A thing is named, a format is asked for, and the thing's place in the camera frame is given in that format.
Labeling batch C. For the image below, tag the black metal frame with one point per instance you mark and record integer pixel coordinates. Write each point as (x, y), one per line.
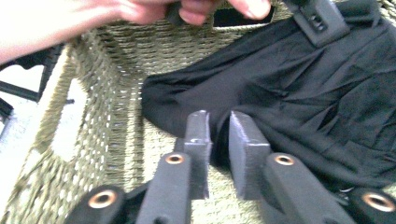
(43, 67)

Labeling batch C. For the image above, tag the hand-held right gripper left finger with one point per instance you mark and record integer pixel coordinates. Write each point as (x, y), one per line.
(199, 149)

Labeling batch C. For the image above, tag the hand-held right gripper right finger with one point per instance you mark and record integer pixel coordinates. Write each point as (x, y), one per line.
(246, 155)

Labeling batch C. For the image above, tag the green woven basket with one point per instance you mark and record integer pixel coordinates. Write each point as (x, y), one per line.
(118, 62)

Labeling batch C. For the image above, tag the black pants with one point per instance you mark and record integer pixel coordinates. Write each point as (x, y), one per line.
(311, 93)

